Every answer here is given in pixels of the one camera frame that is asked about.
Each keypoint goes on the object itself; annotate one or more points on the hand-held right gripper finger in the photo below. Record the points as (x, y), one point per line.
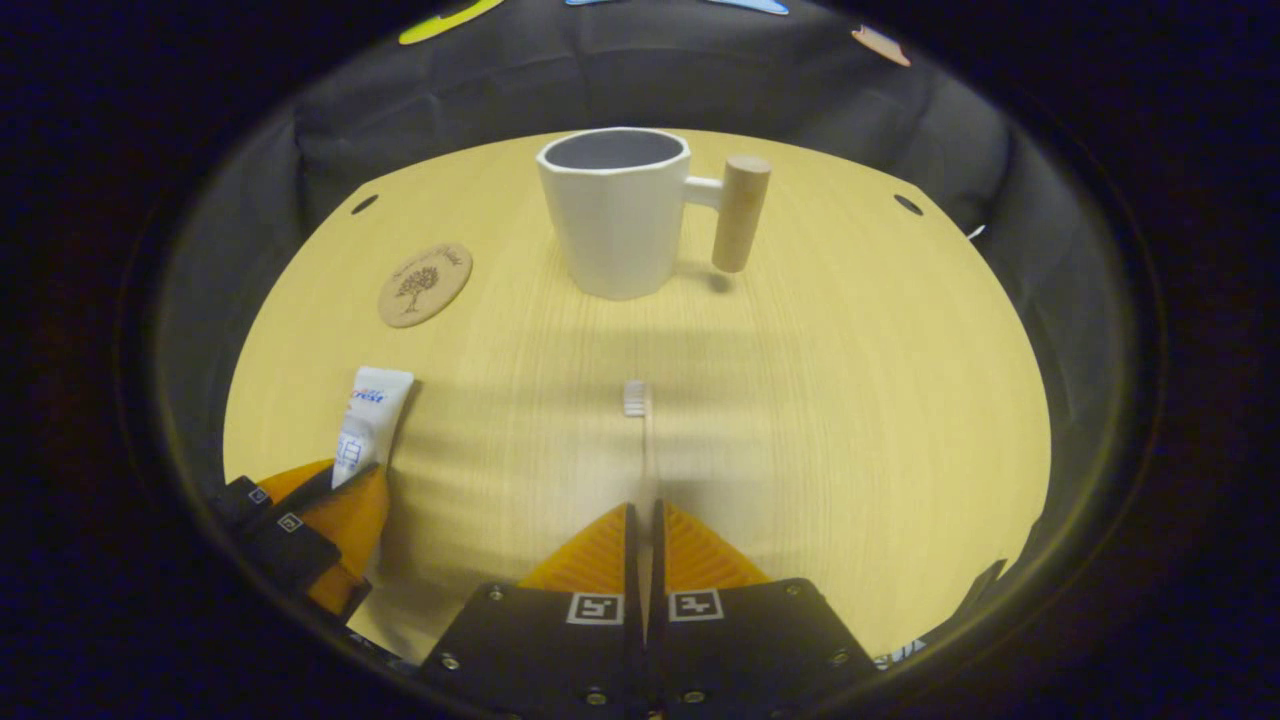
(634, 570)
(656, 570)

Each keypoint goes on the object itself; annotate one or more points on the black backdrop cloth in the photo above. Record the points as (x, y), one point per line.
(800, 90)

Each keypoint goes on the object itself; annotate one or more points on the wooden toothbrush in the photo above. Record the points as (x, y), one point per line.
(637, 398)

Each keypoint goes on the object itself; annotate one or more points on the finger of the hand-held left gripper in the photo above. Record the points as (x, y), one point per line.
(300, 550)
(240, 502)

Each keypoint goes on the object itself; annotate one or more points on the light wooden desktop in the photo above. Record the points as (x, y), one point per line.
(820, 420)

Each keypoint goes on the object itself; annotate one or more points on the round cork coaster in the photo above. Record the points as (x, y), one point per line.
(425, 285)

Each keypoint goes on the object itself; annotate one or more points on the white toothpaste tube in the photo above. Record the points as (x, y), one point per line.
(372, 410)

